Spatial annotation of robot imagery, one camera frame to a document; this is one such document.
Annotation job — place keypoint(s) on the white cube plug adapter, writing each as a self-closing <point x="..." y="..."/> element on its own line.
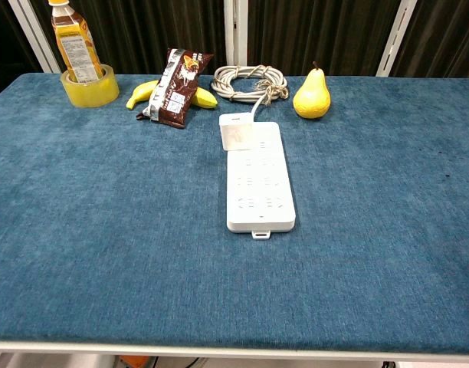
<point x="236" y="132"/>

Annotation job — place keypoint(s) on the yellow banana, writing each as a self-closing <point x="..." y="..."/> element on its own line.
<point x="204" y="99"/>

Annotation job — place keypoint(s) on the white slotted frame post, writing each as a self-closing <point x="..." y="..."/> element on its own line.
<point x="35" y="34"/>
<point x="397" y="36"/>
<point x="235" y="30"/>

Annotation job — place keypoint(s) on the brown snack bag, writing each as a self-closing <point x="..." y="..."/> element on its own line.
<point x="177" y="90"/>

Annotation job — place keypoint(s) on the yellow labelled drink bottle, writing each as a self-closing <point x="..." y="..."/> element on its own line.
<point x="75" y="42"/>

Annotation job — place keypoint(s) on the dark pleated curtain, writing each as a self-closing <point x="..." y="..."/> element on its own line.
<point x="334" y="34"/>

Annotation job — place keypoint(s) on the white power strip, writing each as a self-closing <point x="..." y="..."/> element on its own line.
<point x="261" y="184"/>

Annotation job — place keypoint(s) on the yellow pear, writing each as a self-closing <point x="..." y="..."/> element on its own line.
<point x="312" y="96"/>

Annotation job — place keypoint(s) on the yellow tape roll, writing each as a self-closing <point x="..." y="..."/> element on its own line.
<point x="89" y="92"/>

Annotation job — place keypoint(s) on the blue table cloth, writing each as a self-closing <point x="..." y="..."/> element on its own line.
<point x="104" y="211"/>

